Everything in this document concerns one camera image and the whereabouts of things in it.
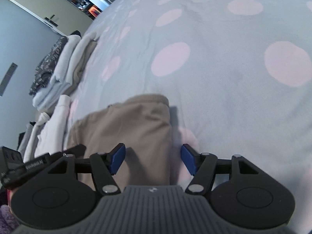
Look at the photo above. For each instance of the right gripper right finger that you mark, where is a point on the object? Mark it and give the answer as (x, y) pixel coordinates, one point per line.
(201, 167)

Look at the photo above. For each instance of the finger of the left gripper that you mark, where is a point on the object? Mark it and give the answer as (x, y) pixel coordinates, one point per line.
(77, 151)

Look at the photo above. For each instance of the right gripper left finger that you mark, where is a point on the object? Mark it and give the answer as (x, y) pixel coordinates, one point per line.
(104, 166)

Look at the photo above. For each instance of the taupe long sleeve shirt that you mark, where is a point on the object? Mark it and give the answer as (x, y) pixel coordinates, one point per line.
(142, 123)

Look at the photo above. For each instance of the person's left hand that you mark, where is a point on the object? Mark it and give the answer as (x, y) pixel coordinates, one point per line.
(10, 194)

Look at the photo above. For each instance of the folded grey garment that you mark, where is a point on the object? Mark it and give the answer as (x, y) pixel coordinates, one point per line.
(24, 138)

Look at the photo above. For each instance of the folded white sweatshirt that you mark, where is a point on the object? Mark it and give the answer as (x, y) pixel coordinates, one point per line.
(48, 132)

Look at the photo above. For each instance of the folded light blue garment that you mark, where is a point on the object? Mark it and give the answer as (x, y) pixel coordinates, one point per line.
(45, 98)

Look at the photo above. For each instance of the dark floral folded garment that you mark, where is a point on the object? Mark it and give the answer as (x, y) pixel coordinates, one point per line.
(45, 69)

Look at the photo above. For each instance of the folded white towel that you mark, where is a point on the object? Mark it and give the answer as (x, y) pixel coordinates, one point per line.
(74, 47)

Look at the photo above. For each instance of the folded beige garment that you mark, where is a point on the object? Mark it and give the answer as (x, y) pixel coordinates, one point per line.
(79, 69)

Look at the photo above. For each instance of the polka dot bed sheet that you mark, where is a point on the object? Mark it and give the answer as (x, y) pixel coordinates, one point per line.
(237, 74)

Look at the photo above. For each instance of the white bedroom door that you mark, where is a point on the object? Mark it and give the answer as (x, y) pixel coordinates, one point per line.
(61, 16)

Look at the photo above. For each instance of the grey wall switch plate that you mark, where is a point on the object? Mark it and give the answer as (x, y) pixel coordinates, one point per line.
(7, 77)

